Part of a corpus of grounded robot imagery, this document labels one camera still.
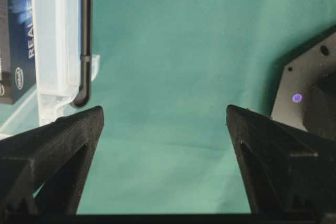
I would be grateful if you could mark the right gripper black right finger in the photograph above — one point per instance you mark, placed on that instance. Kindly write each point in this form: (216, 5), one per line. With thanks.
(284, 169)

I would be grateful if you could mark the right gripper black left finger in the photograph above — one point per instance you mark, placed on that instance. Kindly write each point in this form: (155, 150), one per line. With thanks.
(44, 170)

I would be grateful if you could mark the right black RealSense box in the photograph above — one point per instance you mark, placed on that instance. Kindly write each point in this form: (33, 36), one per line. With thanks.
(18, 72)

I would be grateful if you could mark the clear plastic storage case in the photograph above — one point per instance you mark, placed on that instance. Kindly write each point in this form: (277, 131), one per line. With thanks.
(57, 63)

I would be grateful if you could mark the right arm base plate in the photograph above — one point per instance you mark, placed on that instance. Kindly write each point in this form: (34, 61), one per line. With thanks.
(305, 97)

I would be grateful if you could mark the black case handle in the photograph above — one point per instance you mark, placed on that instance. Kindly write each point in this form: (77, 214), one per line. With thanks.
(84, 93)

